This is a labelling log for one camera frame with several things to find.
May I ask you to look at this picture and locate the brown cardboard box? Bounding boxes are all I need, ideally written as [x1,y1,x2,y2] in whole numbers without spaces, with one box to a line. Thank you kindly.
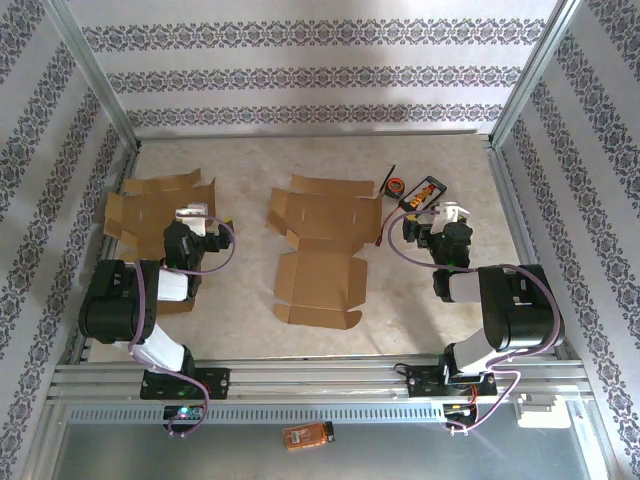
[102,168,217,316]
[264,174,384,332]

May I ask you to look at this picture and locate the black charger board yellow connectors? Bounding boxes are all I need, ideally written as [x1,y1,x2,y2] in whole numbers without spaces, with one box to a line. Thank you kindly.
[399,173,449,211]

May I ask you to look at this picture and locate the black and orange tape measure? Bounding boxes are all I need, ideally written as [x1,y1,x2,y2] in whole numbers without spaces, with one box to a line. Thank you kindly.
[382,164,407,199]

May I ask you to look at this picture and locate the small circuit board with LED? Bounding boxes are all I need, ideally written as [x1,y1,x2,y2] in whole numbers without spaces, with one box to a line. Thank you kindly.
[163,404,206,421]

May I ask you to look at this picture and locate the orange battery pack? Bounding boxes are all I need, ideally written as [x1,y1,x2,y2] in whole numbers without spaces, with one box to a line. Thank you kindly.
[282,422,335,452]

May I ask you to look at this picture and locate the grey metal panel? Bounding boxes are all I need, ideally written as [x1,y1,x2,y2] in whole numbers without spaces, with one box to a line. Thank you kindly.
[49,419,609,480]

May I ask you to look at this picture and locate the red and black wire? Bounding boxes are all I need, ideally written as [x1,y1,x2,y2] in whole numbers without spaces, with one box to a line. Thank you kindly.
[374,207,409,249]

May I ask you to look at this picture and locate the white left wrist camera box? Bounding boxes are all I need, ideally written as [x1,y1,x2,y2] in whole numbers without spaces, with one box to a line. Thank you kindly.
[174,202,209,236]

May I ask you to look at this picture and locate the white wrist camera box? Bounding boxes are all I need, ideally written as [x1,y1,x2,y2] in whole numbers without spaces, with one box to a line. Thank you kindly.
[432,201,471,234]
[174,202,209,236]

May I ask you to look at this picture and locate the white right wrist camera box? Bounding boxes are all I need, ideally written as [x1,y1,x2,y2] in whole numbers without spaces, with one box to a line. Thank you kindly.
[432,201,471,234]

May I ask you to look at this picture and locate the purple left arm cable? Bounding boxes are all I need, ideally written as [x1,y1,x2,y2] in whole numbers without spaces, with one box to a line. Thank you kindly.
[127,214,237,441]

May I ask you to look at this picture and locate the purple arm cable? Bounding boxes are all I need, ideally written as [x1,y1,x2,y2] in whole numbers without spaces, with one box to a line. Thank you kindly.
[389,207,562,436]
[127,214,237,441]

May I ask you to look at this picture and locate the aluminium side rail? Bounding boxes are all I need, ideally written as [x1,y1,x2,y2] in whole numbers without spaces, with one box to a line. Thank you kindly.
[67,144,142,366]
[482,134,584,361]

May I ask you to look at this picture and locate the thin grey wall strip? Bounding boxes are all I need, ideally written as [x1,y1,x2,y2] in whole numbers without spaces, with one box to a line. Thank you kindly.
[137,128,494,139]

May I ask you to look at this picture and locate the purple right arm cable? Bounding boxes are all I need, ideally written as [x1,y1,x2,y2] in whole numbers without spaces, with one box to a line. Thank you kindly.
[389,207,562,436]

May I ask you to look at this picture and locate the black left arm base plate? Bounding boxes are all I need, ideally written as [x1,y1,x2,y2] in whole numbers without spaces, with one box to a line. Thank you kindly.
[139,367,232,401]

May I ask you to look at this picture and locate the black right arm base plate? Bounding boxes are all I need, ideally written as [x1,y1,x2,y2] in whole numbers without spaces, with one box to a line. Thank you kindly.
[407,367,497,400]

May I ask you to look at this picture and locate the aluminium mounting rail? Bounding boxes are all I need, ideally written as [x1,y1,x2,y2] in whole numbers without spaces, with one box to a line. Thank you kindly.
[47,357,594,404]

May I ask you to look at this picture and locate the small circuit board with wires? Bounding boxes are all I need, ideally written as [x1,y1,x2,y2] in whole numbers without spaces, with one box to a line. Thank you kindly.
[442,402,479,419]

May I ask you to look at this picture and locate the white plastic bracket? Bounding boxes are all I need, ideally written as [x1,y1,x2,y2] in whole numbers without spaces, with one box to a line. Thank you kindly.
[514,392,564,416]

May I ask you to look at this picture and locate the grey slotted cable duct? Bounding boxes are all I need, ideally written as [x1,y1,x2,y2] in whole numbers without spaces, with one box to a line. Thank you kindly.
[67,403,446,424]

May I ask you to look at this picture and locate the aluminium frame post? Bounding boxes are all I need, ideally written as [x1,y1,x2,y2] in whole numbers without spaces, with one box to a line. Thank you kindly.
[487,0,589,149]
[44,0,144,151]

